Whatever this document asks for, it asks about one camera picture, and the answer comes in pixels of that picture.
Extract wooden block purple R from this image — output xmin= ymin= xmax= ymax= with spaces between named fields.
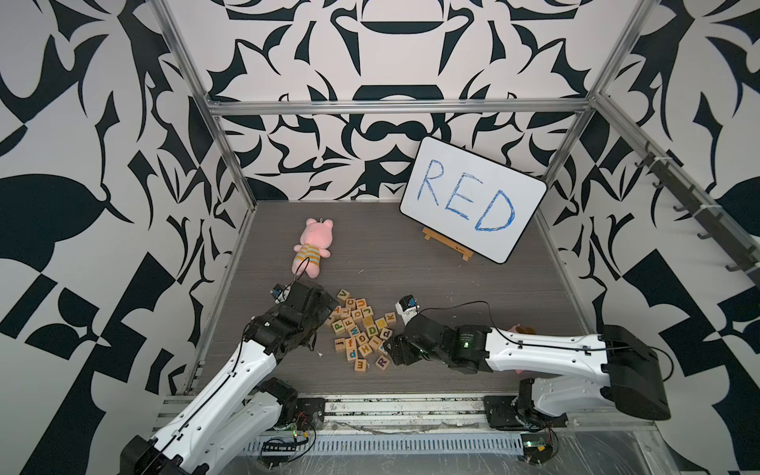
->
xmin=375 ymin=355 xmax=391 ymax=371

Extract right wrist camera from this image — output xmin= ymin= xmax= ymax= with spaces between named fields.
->
xmin=395 ymin=295 xmax=420 ymax=325

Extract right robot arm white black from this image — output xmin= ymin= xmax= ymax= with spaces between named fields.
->
xmin=385 ymin=314 xmax=671 ymax=426

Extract aluminium front rail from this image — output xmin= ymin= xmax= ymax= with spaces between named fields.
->
xmin=152 ymin=393 xmax=657 ymax=435

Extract small wooden easel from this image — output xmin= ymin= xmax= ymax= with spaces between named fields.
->
xmin=423 ymin=228 xmax=474 ymax=261

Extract wooden block brown E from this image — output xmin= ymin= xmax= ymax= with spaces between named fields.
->
xmin=353 ymin=358 xmax=368 ymax=373

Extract wooden block green P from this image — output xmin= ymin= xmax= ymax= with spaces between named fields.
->
xmin=332 ymin=322 xmax=346 ymax=336

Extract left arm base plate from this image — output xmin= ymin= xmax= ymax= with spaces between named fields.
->
xmin=277 ymin=398 xmax=327 ymax=431

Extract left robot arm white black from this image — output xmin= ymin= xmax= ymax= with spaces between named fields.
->
xmin=119 ymin=282 xmax=338 ymax=474

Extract pink plush pig toy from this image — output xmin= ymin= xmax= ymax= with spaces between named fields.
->
xmin=291 ymin=218 xmax=334 ymax=279

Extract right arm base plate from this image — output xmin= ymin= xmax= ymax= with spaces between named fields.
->
xmin=483 ymin=396 xmax=568 ymax=433

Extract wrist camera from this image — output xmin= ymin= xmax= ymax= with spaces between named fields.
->
xmin=395 ymin=295 xmax=420 ymax=325
xmin=270 ymin=284 xmax=287 ymax=302

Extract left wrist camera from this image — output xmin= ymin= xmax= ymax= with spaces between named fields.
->
xmin=270 ymin=284 xmax=287 ymax=302

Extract whiteboard with RED text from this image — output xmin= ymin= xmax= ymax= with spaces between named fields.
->
xmin=400 ymin=137 xmax=547 ymax=264

